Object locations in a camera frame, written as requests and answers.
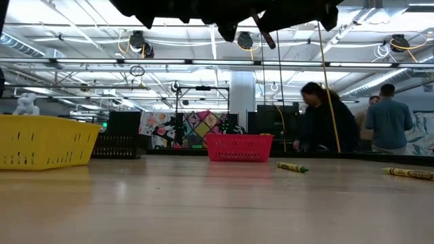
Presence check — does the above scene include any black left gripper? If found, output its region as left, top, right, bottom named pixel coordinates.
left=108, top=0, right=252, bottom=43

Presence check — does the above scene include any green crayon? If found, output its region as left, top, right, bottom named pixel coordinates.
left=276, top=161, right=310, bottom=174

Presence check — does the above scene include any yellow crayon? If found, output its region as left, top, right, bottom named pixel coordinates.
left=382, top=167, right=434, bottom=182

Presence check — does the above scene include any black gantry stand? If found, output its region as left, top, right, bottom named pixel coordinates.
left=174, top=85, right=231, bottom=115

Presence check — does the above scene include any black computer tower case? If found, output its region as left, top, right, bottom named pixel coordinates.
left=256, top=104, right=302, bottom=153

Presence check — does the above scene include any colourful patterned fabric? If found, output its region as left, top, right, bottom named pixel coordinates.
left=138, top=109, right=229, bottom=150

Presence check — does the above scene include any person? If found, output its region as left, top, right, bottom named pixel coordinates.
left=292, top=81, right=361, bottom=153
left=355, top=95, right=381, bottom=142
left=364, top=83, right=415, bottom=155

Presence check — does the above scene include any red plastic basket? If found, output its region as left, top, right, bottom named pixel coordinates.
left=205, top=134, right=274, bottom=163

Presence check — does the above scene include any black cabinet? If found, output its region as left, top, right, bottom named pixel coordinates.
left=107, top=110, right=142, bottom=136

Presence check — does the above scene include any black plastic basket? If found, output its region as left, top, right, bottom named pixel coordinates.
left=91, top=132, right=150, bottom=159

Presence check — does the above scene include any white humanoid figure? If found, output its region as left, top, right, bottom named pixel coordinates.
left=12, top=92, right=41, bottom=117

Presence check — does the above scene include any yellow plastic basket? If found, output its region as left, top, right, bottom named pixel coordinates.
left=0, top=114, right=102, bottom=171

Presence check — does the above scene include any black hanging cord reel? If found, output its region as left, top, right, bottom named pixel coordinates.
left=128, top=30, right=156, bottom=59
left=389, top=33, right=412, bottom=54
left=236, top=30, right=254, bottom=50

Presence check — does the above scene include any yellow power cord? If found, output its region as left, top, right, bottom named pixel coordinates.
left=317, top=22, right=342, bottom=154

